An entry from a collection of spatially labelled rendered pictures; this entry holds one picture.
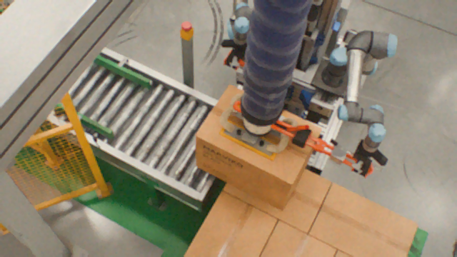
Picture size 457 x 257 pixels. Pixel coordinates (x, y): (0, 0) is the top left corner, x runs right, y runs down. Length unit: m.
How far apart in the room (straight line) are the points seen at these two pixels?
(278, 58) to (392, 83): 2.55
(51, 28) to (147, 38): 3.94
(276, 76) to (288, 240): 1.27
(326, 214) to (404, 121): 1.45
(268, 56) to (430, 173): 2.42
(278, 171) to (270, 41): 0.92
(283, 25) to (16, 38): 1.42
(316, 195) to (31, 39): 2.79
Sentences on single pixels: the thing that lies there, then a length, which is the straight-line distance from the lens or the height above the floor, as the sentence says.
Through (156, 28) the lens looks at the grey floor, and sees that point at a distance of 4.71.
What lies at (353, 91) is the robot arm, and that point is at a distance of 2.53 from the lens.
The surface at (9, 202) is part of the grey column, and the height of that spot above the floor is 1.20.
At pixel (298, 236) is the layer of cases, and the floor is 0.54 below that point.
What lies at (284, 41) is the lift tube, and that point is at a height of 1.97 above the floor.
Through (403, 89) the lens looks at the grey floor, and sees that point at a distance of 4.64.
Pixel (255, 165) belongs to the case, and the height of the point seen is 1.07.
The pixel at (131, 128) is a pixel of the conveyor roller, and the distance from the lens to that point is 3.51.
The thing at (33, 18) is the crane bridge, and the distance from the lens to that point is 0.74.
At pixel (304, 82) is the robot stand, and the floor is 0.94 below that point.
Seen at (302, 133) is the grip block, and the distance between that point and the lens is 2.74.
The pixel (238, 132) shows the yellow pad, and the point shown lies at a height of 1.12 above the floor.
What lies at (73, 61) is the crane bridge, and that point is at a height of 2.99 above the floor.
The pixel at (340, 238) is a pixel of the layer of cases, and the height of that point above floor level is 0.54.
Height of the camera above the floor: 3.57
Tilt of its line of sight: 60 degrees down
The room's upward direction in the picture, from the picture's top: 5 degrees clockwise
